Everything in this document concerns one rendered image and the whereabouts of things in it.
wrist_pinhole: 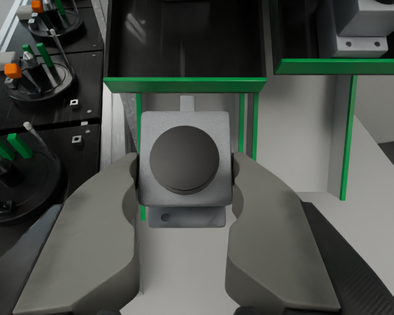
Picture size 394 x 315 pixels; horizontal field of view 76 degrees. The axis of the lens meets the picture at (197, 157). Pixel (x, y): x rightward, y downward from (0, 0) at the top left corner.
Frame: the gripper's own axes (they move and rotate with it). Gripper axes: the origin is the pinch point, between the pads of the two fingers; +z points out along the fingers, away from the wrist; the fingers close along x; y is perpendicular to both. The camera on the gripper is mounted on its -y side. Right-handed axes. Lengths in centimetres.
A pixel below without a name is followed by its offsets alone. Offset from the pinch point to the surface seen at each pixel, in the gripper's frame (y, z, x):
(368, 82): 20, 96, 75
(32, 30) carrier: -2, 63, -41
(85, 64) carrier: 5, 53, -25
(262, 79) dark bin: -1.7, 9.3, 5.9
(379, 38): -4.5, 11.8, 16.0
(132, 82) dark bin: -1.5, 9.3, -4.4
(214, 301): 34.9, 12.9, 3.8
